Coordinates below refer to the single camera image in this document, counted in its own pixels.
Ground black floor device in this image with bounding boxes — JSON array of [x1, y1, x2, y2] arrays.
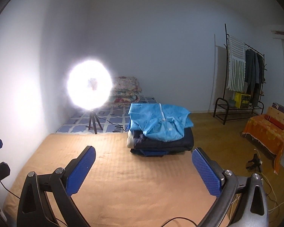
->
[[246, 153, 263, 173]]

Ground black clothes rack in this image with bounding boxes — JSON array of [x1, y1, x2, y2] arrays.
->
[[213, 25, 267, 125]]

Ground white floor cable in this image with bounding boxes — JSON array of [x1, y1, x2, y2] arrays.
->
[[230, 148, 284, 216]]

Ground white folded garment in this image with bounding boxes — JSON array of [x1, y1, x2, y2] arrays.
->
[[127, 131, 134, 149]]

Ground blue folded garment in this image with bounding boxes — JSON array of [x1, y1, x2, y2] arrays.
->
[[130, 149, 170, 157]]

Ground blue checkered bed sheet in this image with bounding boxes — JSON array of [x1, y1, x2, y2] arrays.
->
[[57, 95, 156, 134]]

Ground floral folded quilt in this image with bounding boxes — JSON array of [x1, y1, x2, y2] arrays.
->
[[104, 76, 142, 107]]

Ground black tripod stand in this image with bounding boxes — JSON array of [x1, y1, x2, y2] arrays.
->
[[87, 110, 103, 134]]

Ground dark hanging clothes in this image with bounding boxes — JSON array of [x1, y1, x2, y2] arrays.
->
[[245, 49, 265, 107]]

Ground orange cloth covered box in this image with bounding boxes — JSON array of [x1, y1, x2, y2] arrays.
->
[[242, 105, 284, 174]]

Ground light blue jacket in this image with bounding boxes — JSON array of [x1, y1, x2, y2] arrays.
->
[[129, 103, 193, 142]]

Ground dark navy folded jacket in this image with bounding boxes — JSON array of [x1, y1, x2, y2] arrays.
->
[[131, 128, 194, 155]]

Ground white ring light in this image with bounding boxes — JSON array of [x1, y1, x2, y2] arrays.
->
[[66, 59, 113, 110]]

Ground yellow box on rack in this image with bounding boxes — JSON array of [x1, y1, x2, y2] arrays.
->
[[234, 92, 251, 109]]

